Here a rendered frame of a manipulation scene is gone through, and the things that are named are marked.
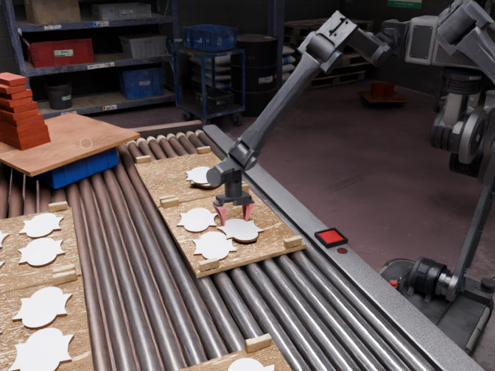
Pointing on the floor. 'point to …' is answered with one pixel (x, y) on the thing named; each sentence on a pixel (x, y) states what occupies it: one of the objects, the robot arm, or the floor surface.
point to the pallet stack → (300, 32)
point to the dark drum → (255, 72)
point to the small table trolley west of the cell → (189, 107)
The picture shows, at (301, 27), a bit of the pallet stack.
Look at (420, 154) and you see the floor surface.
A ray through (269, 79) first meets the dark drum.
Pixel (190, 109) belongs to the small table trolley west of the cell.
